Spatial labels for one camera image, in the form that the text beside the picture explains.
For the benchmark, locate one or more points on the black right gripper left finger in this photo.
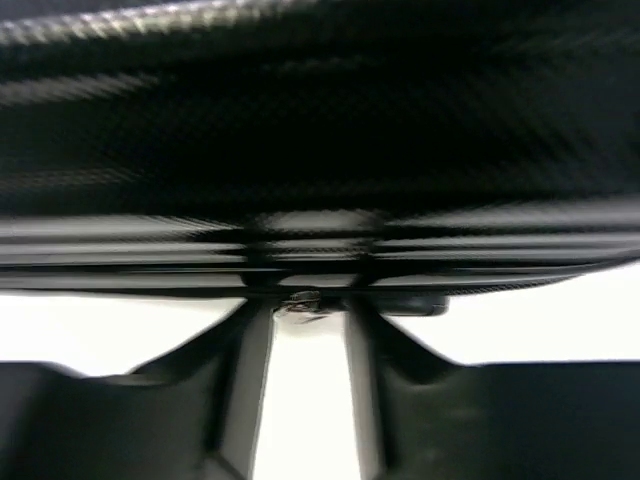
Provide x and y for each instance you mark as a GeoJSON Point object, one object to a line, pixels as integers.
{"type": "Point", "coordinates": [192, 413]}

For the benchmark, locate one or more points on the silver zipper pull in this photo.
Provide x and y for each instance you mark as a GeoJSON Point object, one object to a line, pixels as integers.
{"type": "Point", "coordinates": [300, 308]}

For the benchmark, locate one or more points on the black hard-shell suitcase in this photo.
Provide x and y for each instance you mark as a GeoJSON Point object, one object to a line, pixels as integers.
{"type": "Point", "coordinates": [259, 148]}

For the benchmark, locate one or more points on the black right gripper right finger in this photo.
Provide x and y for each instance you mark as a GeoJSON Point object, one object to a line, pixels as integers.
{"type": "Point", "coordinates": [420, 416]}

